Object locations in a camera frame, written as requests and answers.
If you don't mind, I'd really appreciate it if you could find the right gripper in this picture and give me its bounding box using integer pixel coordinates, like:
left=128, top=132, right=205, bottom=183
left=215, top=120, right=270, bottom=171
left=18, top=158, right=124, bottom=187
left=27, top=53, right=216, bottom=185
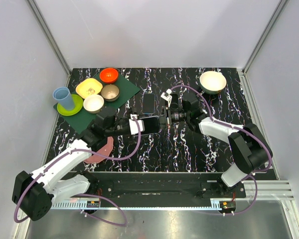
left=150, top=105, right=190, bottom=130

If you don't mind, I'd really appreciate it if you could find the black phone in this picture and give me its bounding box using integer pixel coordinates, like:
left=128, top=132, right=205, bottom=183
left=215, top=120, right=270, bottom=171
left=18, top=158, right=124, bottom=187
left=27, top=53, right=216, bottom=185
left=142, top=94, right=155, bottom=115

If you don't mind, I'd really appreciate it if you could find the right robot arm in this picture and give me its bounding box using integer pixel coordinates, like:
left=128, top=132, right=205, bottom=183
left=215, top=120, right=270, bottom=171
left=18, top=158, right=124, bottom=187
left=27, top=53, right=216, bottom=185
left=160, top=100, right=273, bottom=198

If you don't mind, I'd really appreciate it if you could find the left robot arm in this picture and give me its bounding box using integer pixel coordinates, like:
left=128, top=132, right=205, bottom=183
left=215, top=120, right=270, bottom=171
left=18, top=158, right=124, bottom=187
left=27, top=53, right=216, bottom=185
left=12, top=107, right=145, bottom=223

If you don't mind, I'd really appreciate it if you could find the pink dotted plate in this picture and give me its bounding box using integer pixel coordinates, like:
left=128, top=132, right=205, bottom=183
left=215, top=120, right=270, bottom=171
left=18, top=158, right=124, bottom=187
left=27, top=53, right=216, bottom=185
left=84, top=137, right=114, bottom=164

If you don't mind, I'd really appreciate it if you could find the bronze metal bowl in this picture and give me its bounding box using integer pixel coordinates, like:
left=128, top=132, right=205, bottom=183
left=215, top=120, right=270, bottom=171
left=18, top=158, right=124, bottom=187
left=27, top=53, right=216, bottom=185
left=101, top=84, right=120, bottom=102

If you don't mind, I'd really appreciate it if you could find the small white bowl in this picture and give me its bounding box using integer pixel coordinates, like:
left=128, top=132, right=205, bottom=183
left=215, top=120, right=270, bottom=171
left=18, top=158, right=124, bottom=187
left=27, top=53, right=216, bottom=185
left=83, top=95, right=104, bottom=114

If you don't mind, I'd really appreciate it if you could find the lime green plate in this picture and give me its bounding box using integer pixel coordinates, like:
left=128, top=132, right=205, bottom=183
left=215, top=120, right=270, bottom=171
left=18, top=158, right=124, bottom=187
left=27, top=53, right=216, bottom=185
left=57, top=94, right=83, bottom=117

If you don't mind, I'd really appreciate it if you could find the yellow square plate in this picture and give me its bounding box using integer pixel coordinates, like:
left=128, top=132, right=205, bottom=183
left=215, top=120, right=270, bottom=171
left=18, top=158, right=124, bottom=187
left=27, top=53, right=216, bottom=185
left=75, top=78, right=103, bottom=99

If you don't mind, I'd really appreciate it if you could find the red bowl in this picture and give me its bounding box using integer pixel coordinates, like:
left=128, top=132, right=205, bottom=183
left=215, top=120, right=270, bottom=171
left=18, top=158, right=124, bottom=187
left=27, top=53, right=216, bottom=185
left=99, top=68, right=119, bottom=84

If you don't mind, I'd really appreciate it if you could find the large white bowl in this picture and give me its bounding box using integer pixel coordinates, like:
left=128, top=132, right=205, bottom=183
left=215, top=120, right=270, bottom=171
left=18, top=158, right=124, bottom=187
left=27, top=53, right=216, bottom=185
left=199, top=71, right=227, bottom=95

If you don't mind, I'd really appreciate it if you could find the blue cup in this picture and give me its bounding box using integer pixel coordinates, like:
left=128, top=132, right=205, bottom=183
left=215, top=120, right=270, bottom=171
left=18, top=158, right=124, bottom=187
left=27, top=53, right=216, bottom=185
left=52, top=87, right=75, bottom=111

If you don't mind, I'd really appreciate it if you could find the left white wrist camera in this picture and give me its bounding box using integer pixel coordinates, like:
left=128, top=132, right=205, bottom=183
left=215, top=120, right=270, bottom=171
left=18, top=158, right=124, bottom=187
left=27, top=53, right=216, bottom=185
left=129, top=114, right=145, bottom=135

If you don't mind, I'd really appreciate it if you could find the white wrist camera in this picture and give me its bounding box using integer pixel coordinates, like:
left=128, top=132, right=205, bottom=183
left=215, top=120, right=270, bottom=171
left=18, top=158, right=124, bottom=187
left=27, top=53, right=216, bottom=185
left=129, top=114, right=145, bottom=135
left=160, top=89, right=172, bottom=107

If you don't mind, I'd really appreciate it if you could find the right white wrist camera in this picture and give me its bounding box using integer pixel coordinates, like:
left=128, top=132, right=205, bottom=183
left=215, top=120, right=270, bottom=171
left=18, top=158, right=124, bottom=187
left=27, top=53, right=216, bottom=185
left=160, top=89, right=172, bottom=107

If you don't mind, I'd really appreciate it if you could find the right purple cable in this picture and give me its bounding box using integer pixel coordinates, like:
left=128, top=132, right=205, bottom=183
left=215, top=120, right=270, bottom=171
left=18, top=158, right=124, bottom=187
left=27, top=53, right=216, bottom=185
left=169, top=85, right=273, bottom=178

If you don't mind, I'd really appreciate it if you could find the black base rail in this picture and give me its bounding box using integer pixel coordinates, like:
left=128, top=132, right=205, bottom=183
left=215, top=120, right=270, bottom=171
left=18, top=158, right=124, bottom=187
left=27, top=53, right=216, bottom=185
left=81, top=171, right=246, bottom=210

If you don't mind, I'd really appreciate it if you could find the right aluminium frame post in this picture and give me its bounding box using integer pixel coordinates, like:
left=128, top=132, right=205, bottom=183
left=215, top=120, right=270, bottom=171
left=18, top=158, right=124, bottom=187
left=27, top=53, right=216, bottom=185
left=241, top=0, right=290, bottom=73

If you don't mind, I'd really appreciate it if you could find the aluminium frame post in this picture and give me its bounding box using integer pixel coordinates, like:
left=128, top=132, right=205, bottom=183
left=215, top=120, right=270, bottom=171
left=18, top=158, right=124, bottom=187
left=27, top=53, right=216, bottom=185
left=25, top=0, right=72, bottom=76
left=241, top=0, right=290, bottom=73

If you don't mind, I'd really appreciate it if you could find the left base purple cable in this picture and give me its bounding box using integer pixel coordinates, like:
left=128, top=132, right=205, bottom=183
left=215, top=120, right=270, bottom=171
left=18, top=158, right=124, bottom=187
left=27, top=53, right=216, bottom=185
left=74, top=193, right=128, bottom=227

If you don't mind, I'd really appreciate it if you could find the left aluminium frame post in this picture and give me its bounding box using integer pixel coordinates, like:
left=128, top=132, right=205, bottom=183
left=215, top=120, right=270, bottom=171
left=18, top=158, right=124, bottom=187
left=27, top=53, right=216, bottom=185
left=25, top=0, right=72, bottom=76

